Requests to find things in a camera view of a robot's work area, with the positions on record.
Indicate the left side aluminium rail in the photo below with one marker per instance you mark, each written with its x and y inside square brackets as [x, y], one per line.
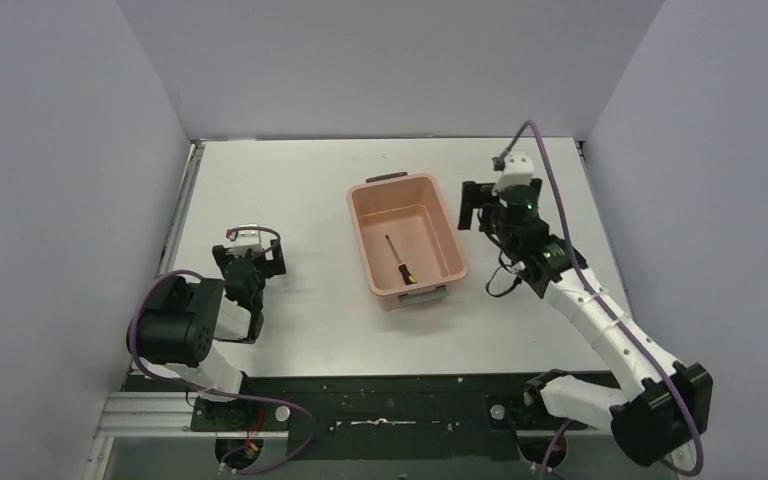
[183, 200]

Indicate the aluminium rail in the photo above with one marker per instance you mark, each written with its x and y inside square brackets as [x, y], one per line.
[168, 415]
[183, 200]

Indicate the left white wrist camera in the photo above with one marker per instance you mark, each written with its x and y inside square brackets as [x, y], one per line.
[244, 239]

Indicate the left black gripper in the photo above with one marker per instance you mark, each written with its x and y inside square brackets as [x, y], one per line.
[249, 263]

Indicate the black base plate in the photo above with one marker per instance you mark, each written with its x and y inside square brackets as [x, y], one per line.
[500, 425]

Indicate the pink plastic bin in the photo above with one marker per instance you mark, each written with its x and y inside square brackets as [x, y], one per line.
[410, 209]

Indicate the aluminium front rail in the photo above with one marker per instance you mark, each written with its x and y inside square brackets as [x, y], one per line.
[168, 415]

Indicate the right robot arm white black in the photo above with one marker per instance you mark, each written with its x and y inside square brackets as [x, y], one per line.
[659, 404]

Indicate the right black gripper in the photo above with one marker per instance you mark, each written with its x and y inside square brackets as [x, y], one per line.
[473, 195]

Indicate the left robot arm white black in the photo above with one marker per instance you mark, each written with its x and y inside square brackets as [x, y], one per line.
[183, 315]

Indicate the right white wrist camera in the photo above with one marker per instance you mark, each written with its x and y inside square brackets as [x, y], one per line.
[515, 169]

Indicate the black yellow screwdriver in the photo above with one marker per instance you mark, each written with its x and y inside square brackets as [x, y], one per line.
[407, 277]

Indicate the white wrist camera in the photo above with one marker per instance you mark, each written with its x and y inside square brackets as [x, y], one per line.
[515, 169]
[244, 239]

